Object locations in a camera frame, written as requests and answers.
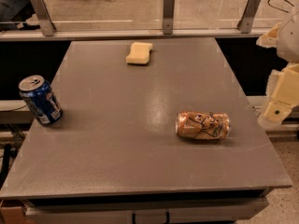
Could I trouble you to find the metal bracket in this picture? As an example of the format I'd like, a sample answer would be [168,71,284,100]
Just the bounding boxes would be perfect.
[30,0,56,36]
[163,0,175,35]
[237,0,262,34]

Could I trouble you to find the left metal bracket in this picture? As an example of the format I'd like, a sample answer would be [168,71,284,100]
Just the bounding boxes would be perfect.
[30,0,56,36]

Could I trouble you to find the yellow sponge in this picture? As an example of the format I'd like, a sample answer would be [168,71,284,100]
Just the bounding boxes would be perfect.
[126,42,153,65]

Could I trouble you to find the blue soda can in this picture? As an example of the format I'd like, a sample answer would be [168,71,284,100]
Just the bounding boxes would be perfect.
[19,75,63,125]

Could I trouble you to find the middle metal bracket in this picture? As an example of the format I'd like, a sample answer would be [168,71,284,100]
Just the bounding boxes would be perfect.
[163,0,175,35]

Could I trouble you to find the orange soda can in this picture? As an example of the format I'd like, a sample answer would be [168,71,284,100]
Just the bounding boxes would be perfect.
[175,111,231,140]

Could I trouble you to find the clear glass barrier panel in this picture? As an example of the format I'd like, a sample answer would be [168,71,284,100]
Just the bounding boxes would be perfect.
[0,0,299,33]

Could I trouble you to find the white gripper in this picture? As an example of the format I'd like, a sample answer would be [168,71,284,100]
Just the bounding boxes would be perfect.
[256,4,299,124]

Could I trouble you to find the right metal bracket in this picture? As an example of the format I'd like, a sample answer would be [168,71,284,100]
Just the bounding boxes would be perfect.
[237,0,262,34]

